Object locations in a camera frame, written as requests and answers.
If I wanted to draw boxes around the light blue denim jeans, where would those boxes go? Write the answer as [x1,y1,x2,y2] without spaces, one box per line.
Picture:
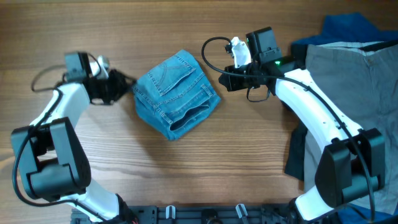
[132,50,221,141]

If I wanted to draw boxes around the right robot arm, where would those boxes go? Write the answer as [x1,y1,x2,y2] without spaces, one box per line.
[219,27,386,223]

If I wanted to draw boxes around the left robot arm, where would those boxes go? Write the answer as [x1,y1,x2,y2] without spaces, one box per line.
[11,52,139,223]

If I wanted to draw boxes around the black garment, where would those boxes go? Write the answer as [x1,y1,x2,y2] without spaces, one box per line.
[281,43,310,182]

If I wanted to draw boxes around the grey shorts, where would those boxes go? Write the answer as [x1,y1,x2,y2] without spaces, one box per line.
[305,45,397,215]

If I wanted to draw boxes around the dark blue garment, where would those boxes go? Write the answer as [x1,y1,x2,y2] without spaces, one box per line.
[291,12,397,50]

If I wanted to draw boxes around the right black cable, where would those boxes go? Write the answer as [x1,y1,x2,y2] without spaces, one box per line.
[201,36,377,222]

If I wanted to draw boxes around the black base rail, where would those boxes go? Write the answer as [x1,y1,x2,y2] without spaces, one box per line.
[70,203,296,224]

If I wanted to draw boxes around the right white rail clip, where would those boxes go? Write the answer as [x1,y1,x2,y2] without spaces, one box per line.
[236,203,249,224]

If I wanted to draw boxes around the white rail clip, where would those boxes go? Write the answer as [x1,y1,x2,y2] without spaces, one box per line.
[165,205,176,220]
[236,203,249,224]

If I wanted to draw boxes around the left white rail clip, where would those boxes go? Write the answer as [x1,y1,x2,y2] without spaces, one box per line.
[165,205,176,220]

